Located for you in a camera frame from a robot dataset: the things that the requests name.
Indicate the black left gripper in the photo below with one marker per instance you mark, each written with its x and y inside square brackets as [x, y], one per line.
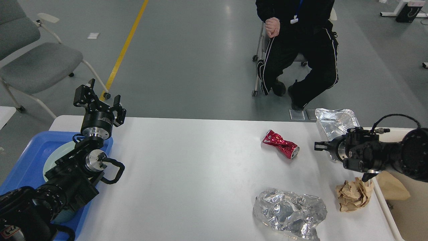
[99, 117]

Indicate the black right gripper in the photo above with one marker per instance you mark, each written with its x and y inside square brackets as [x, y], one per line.
[336, 148]

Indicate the aluminium foil tray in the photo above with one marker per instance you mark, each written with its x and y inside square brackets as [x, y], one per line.
[334, 123]

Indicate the green plate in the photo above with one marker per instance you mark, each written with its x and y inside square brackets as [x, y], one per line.
[58, 153]

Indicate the brown paper bag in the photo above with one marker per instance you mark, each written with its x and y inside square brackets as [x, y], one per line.
[391, 187]

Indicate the teal mug yellow inside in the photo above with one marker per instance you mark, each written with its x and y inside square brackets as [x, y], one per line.
[64, 216]

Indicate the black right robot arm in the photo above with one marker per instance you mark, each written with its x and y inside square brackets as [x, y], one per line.
[361, 150]

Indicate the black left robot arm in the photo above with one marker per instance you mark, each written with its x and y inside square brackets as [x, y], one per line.
[27, 213]

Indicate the red snack wrapper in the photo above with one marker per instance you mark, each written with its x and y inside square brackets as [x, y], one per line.
[288, 148]

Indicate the clear floor plate right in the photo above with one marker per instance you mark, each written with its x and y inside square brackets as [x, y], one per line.
[311, 114]

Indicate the clear floor plate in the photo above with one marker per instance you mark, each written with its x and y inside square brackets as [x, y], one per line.
[296, 115]
[311, 114]

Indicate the clear floor plate left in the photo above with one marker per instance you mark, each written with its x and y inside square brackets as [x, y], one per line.
[296, 115]

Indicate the crumpled brown paper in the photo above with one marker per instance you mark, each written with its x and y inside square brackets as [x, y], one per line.
[353, 195]

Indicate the white paper scrap on floor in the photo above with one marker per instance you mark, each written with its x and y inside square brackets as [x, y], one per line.
[93, 35]

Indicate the crumpled aluminium foil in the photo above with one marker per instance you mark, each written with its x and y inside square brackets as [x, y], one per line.
[289, 212]

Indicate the grey office chair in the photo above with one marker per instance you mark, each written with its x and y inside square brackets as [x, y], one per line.
[39, 68]

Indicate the beige plastic bin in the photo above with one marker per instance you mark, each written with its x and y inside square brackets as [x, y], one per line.
[408, 219]

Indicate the seated person in black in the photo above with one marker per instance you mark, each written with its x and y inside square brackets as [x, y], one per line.
[312, 36]

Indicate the black box on floor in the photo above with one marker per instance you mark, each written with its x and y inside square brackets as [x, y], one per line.
[407, 14]

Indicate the blue lanyard badge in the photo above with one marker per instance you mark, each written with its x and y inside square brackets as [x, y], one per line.
[296, 15]

